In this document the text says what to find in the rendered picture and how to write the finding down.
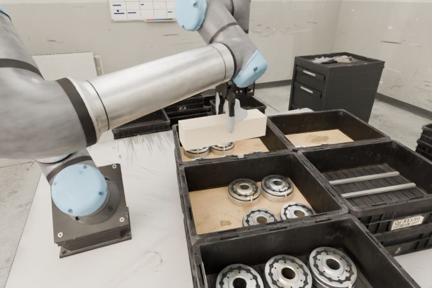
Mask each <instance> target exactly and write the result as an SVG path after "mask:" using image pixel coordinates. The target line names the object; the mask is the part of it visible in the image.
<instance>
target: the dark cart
mask: <svg viewBox="0 0 432 288"><path fill-rule="evenodd" d="M338 55H339V56H347V57H350V56H351V57H352V58H354V59H356V60H358V61H357V62H351V63H344V62H333V63H326V64H318V63H315V62H312V61H314V60H315V58H319V59H320V58H321V57H324V58H327V57H328V59H331V58H332V57H336V56H338ZM384 64H385V61H383V60H378V59H374V58H370V57H364V56H361V55H356V54H353V53H348V52H340V53H326V54H318V55H304V56H297V57H295V58H294V68H293V74H292V83H291V93H290V99H289V108H288V111H291V110H296V109H303V108H309V109H311V110H313V111H326V110H333V109H344V110H346V111H348V112H349V113H351V114H353V115H354V116H356V117H358V118H359V119H361V120H363V121H364V122H366V123H368V122H369V119H370V115H371V112H372V107H373V105H374V100H375V96H376V94H377V89H378V87H379V82H380V79H381V75H382V72H383V68H384Z"/></svg>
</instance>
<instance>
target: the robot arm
mask: <svg viewBox="0 0 432 288"><path fill-rule="evenodd" d="M250 3H251V0H177V1H176V3H175V17H176V19H177V22H178V23H179V25H180V27H182V28H183V29H185V30H187V31H192V32H195V31H198V33H199V35H200V36H201V37H202V38H203V40H204V41H205V43H206V44H207V45H206V46H202V47H199V48H195V49H191V50H188V51H184V52H181V53H177V54H175V55H171V56H167V57H163V58H159V59H157V60H153V61H150V62H146V63H143V64H139V65H137V66H132V67H128V68H125V69H121V70H119V71H115V72H112V73H108V74H105V75H101V76H97V77H94V78H90V79H87V80H83V81H81V82H79V81H77V80H74V79H72V78H70V77H65V78H61V79H58V80H52V81H48V80H45V79H44V78H43V76H42V74H41V72H40V71H39V68H38V66H37V65H36V63H35V61H34V60H33V58H32V56H31V55H30V53H29V51H28V50H27V48H26V46H25V45H24V42H23V41H22V39H21V38H20V36H19V34H18V33H17V30H16V29H15V27H14V26H13V24H12V20H11V18H10V16H9V14H8V13H7V12H6V11H4V10H3V8H2V6H1V5H0V158H6V159H33V160H35V161H36V162H37V163H38V165H39V166H40V169H41V170H42V172H43V174H44V176H45V178H46V179H47V181H48V183H49V185H50V187H51V195H52V198H53V201H54V203H55V204H56V206H57V207H58V208H59V209H60V210H61V211H63V212H64V213H66V214H69V215H70V216H71V218H72V219H74V220H75V221H77V222H79V223H81V224H87V225H93V224H99V223H101V222H103V221H105V220H107V219H108V218H109V217H110V216H111V215H112V214H113V213H114V212H115V210H116V209H117V207H118V203H119V200H120V195H119V191H118V188H117V186H116V184H115V183H114V181H113V180H111V179H110V178H108V177H107V176H104V175H102V174H101V173H100V171H99V169H98V167H97V166H96V164H95V162H94V161H93V159H92V157H91V155H90V153H89V152H88V150H87V149H86V148H87V147H90V146H92V145H95V144H97V143H98V142H99V140H100V137H101V135H102V133H103V132H106V131H109V130H111V129H113V128H115V127H118V126H120V125H123V124H125V123H128V122H131V121H132V120H135V119H137V118H140V117H142V116H144V115H147V114H150V113H152V112H154V111H157V110H159V109H162V108H164V107H166V106H169V105H171V104H174V103H176V102H179V101H181V100H184V99H185V98H188V97H190V96H193V95H196V94H199V95H200V94H201V93H203V92H205V90H207V89H210V88H212V87H215V103H216V111H217V115H218V114H223V112H224V111H226V128H227V129H228V130H229V132H230V133H233V129H234V124H235V123H237V122H239V121H240V120H243V119H245V118H247V116H248V112H247V111H246V110H245V109H242V108H240V102H239V100H237V99H235V97H239V98H240V97H247V96H254V94H255V81H256V80H258V79H259V78H260V77H261V76H262V75H263V74H264V73H265V71H266V69H267V62H266V60H265V58H264V57H263V56H262V54H261V53H260V52H259V49H257V47H256V46H255V45H254V44H253V42H252V41H251V40H250V38H249V13H250ZM252 83H253V92H250V91H251V88H250V87H248V86H249V85H250V84H252Z"/></svg>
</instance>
